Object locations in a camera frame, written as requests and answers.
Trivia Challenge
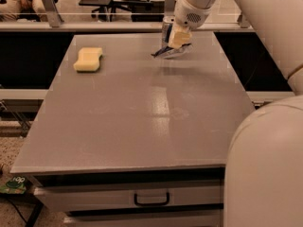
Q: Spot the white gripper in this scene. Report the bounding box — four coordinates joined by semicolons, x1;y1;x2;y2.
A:
168;0;210;49

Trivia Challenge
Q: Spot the blue rxbar blueberry wrapper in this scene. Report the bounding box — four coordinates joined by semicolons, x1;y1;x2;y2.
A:
152;44;192;59

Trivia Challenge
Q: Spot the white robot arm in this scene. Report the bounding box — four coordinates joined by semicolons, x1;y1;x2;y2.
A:
169;0;303;227

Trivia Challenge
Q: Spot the red bull can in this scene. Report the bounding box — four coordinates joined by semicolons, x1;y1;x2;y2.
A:
162;16;174;47

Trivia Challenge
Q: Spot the yellow sponge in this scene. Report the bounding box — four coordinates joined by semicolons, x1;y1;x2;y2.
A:
73;47;102;72

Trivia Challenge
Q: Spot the seated person in background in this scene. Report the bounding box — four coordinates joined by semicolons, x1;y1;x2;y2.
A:
0;0;47;22

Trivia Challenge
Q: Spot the grey top drawer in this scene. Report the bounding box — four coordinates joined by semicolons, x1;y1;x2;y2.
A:
34;180;223;212

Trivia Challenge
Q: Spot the grey drawer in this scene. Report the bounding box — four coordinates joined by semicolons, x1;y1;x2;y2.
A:
34;180;223;212
63;210;223;227

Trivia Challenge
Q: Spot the grey lower drawer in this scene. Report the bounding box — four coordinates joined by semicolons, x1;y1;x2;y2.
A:
63;210;223;227

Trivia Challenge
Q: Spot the green bag on floor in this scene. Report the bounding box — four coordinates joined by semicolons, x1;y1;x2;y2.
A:
0;176;27;194

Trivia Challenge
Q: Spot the middle metal railing post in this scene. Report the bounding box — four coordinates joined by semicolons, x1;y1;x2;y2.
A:
164;0;177;18

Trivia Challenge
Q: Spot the metal railing post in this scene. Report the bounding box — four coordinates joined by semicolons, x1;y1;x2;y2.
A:
237;13;251;28
164;0;177;18
42;0;63;27

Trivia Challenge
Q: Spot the right metal railing post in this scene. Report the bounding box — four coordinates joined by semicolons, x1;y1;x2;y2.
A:
237;13;251;28

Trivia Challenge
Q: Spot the left metal railing post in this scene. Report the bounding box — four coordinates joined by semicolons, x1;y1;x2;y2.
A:
42;0;63;27

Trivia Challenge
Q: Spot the black drawer handle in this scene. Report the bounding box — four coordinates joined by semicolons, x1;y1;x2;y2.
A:
134;192;170;207

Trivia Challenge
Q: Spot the horizontal metal rail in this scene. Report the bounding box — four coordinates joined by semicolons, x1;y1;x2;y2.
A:
0;22;254;33

